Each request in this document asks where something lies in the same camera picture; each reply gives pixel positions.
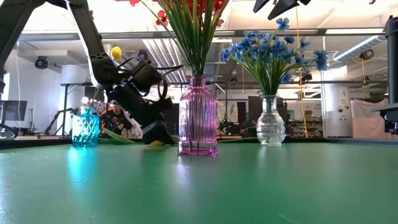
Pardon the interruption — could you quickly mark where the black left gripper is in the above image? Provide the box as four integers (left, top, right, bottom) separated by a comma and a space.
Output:
107, 83, 177, 146

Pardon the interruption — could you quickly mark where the blue artificial flower bunch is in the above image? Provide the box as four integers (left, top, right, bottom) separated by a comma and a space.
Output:
242, 17, 308, 97
219, 29, 274, 97
264, 35, 329, 97

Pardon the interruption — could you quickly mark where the red artificial flower bunch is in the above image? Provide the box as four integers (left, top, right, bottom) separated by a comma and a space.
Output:
155, 0, 218, 78
186, 0, 231, 78
129, 0, 200, 78

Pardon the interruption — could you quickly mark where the yellow artificial tulip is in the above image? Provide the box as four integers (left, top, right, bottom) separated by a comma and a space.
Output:
88, 45, 123, 110

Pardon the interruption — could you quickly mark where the purple ribbed glass vase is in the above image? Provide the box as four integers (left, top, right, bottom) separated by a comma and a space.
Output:
177, 75, 219, 157

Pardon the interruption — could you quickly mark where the teal diamond glass vase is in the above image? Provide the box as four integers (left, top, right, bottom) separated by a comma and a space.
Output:
71, 105, 101, 147

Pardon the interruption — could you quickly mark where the clear glass vase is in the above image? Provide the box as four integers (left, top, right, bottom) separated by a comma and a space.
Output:
256, 94, 287, 147

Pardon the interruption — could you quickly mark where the person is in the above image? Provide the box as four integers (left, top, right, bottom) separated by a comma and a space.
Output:
101, 100, 135, 139

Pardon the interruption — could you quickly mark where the colourful patterned board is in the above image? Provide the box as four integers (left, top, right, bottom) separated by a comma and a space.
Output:
89, 98, 109, 115

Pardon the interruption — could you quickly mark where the thick black pole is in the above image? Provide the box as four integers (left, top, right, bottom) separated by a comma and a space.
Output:
384, 14, 398, 105

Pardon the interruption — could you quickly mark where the pink cloth cover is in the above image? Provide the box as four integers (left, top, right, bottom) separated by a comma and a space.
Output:
350, 98, 390, 140

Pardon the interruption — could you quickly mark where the grey desk top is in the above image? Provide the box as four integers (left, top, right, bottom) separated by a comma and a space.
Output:
372, 103, 398, 135

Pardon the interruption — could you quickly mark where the black background monitor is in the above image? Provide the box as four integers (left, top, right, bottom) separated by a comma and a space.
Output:
0, 99, 29, 123

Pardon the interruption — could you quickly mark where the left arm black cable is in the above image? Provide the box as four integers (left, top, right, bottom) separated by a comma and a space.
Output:
117, 55, 185, 101

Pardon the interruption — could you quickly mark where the white ceiling duct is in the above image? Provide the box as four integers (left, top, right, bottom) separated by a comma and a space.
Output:
333, 35, 387, 63

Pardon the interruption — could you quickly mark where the yellow hanging cable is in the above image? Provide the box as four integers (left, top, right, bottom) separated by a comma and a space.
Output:
294, 5, 309, 139

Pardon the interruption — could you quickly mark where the black aluminium table frame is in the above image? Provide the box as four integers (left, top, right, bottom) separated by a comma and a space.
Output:
0, 136, 398, 150

